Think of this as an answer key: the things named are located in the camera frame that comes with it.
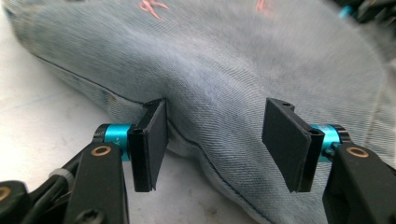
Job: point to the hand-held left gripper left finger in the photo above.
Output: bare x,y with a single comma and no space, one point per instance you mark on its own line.
149,146

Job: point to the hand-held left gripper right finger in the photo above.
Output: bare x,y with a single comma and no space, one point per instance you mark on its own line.
289,143

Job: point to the light blue denim shorts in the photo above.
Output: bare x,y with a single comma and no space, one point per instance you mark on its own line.
233,62

